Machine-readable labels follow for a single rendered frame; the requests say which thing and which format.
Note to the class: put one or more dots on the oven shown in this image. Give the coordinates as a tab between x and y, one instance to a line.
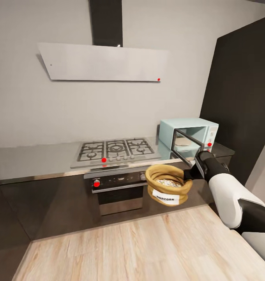
117	193

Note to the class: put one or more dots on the popcorn bag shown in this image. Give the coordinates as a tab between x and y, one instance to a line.
167	194

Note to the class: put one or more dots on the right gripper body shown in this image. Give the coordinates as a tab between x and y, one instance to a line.
191	174

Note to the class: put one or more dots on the microwave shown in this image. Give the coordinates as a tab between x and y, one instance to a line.
187	137

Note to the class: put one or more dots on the fridge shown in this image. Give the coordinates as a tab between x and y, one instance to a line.
235	99

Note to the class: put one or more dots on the range hood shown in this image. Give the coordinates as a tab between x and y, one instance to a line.
107	59

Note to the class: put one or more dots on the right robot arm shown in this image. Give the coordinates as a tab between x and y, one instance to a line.
238	208

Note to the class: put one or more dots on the burner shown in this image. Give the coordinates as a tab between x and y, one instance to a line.
113	151

